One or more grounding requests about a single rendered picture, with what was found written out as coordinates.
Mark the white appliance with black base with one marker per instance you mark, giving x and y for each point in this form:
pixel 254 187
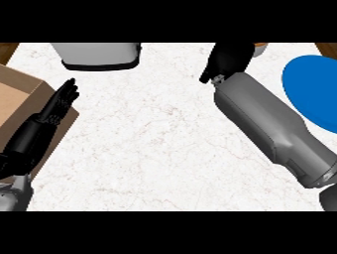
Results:
pixel 97 54

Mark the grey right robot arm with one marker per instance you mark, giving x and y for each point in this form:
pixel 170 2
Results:
pixel 273 132

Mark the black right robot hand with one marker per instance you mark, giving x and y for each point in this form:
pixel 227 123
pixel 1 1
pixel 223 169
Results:
pixel 227 59

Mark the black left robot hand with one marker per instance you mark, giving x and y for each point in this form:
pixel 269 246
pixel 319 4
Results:
pixel 26 140

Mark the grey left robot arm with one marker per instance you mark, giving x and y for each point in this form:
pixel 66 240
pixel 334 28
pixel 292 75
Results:
pixel 4 195

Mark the blue plate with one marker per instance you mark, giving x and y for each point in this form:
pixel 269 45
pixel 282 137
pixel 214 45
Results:
pixel 322 96

